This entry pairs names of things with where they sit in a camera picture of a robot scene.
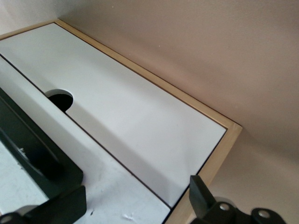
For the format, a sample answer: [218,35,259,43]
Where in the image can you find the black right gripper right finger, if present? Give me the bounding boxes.
[186,175,286,224]

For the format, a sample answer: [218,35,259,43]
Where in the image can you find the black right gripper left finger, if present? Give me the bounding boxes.
[0,185,87,224]

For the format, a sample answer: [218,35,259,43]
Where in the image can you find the black bar drawer handle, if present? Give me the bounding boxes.
[0,87,84,199]

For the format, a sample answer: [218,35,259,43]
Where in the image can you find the white drawer with round notch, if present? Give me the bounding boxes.
[0,22,228,209]

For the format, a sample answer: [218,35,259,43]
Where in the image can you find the light wooden cabinet frame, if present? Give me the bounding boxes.
[0,19,243,224]

